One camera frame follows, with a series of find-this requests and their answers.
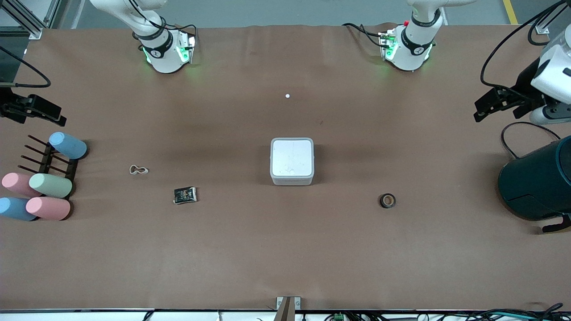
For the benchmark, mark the black pronged cup rack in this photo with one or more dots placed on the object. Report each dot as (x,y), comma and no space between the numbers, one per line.
(47,162)

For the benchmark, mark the blue plastic cup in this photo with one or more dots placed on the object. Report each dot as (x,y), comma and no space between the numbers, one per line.
(69,146)
(15,208)

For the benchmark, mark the pink plastic cup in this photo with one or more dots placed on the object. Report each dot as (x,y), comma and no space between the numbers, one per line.
(15,183)
(48,208)

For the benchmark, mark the large dark teal pedal bin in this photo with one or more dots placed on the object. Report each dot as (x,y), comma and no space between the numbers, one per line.
(539,183)

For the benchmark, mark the metal bracket with brown strip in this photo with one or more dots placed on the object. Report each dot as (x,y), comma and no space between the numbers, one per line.
(287,307)

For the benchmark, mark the aluminium frame profile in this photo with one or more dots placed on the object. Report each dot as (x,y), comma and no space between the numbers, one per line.
(24,20)
(546,24)

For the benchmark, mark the small white lidded trash bin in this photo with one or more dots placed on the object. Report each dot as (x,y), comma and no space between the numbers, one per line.
(292,160)

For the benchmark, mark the black tape roll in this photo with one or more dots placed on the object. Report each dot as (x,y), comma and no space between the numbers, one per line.
(382,200)

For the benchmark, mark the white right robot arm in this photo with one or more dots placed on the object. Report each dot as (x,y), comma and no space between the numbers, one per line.
(156,49)

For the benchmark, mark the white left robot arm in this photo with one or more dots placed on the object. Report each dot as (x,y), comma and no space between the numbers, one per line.
(415,44)

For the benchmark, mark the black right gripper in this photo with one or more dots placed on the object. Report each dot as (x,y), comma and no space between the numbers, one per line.
(8,108)

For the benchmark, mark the pale green plastic cup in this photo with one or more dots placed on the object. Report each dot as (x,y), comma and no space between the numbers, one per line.
(51,186)

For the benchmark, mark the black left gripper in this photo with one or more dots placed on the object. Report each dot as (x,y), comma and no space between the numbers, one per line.
(523,84)

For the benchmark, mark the black snack wrapper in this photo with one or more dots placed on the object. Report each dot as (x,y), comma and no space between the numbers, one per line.
(185,195)

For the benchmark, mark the beige rubber band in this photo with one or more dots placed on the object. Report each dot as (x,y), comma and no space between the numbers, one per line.
(132,169)

